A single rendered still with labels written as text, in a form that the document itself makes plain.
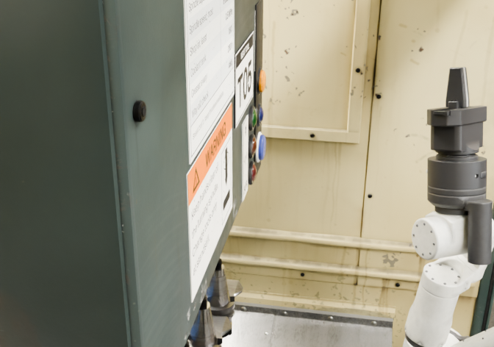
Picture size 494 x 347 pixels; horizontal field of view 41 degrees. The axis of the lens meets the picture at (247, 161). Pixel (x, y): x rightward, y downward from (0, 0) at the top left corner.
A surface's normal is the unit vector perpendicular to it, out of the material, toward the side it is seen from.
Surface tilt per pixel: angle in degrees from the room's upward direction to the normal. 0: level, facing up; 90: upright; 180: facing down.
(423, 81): 91
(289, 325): 25
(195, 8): 90
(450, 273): 7
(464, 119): 77
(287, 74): 90
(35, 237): 90
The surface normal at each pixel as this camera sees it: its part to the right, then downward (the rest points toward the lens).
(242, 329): -0.06, -0.67
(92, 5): 0.22, 0.40
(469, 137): 0.72, 0.07
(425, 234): -0.92, 0.08
